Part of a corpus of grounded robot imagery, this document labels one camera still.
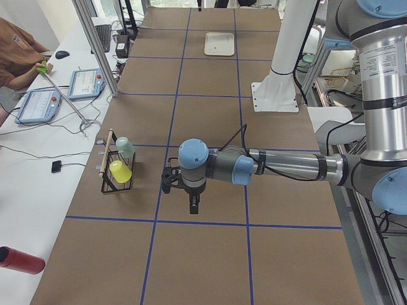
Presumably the black power adapter box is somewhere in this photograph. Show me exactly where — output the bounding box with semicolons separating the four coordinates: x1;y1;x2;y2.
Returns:
115;35;130;58

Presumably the metal reacher stick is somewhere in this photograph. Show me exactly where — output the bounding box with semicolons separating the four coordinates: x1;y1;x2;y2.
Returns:
37;62;101;136

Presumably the near blue teach pendant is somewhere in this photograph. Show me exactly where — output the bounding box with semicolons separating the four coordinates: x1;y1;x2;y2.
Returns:
15;89;61;125

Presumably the aluminium frame post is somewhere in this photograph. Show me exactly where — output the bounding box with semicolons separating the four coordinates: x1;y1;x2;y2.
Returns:
72;0;119;97

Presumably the wooden rack handle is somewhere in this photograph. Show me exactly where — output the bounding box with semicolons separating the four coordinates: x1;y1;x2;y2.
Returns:
99;128;114;178

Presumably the white camera pillar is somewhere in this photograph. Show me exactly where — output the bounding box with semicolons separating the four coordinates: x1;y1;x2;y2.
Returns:
251;0;319;112

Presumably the black computer mouse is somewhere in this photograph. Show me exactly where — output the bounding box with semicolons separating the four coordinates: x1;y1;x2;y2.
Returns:
55;50;70;60

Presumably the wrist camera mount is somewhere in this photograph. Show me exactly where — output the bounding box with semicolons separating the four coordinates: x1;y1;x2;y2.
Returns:
161;157;183;194

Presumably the blue teach pendant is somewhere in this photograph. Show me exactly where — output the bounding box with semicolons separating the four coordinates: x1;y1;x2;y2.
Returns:
15;89;61;125
67;69;106;100

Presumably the black wire cup rack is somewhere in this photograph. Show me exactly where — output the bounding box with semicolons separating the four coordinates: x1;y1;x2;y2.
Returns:
99;151;135;194

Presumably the yellow cup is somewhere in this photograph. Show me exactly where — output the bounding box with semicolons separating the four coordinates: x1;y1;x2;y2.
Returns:
109;160;132;184

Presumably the small black puck device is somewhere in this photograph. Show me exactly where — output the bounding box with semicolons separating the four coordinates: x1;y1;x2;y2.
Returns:
51;160;62;173

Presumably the red bottle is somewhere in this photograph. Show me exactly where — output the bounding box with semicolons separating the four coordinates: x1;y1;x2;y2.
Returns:
1;246;45;275

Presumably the cream rabbit tray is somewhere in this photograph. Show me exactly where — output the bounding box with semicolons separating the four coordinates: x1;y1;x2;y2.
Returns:
203;32;235;57

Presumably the person in brown shirt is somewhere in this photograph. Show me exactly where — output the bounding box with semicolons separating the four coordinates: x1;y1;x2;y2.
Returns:
1;18;53;90

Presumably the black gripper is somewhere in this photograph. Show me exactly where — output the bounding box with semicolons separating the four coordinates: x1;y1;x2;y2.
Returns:
184;186;204;214

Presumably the green cup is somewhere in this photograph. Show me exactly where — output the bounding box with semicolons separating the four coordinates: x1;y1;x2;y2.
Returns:
115;137;135;159

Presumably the black keyboard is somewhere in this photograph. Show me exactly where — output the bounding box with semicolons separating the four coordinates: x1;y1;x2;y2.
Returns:
94;24;111;53

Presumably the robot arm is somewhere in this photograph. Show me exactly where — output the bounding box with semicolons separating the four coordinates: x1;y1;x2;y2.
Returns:
162;1;406;215

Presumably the far blue teach pendant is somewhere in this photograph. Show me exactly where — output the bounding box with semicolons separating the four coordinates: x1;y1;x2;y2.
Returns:
67;69;106;100

